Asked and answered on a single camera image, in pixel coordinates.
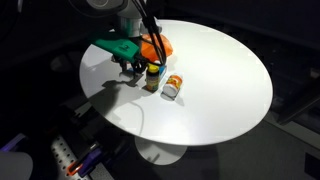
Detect brown bottle yellow cap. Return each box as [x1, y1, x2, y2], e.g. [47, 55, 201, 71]
[146, 64, 160, 91]

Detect blue box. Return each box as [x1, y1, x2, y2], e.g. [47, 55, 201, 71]
[159, 65, 167, 80]

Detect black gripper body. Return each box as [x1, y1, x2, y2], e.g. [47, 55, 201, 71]
[111, 55, 147, 72]

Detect orange plastic bag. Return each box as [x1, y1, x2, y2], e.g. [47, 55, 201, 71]
[139, 33, 174, 64]

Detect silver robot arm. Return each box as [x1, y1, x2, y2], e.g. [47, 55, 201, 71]
[68, 0, 166, 75]

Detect purple clamp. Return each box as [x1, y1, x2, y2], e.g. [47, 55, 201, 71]
[66, 148, 102, 177]

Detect white round table base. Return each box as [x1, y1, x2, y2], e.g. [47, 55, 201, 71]
[135, 137, 187, 165]

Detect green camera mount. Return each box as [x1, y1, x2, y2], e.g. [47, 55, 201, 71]
[91, 32, 139, 63]

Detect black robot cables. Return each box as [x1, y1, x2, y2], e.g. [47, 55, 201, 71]
[131, 0, 168, 66]

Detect orange pill bottle white cap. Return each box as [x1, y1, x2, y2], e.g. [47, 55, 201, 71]
[163, 74, 183, 97]

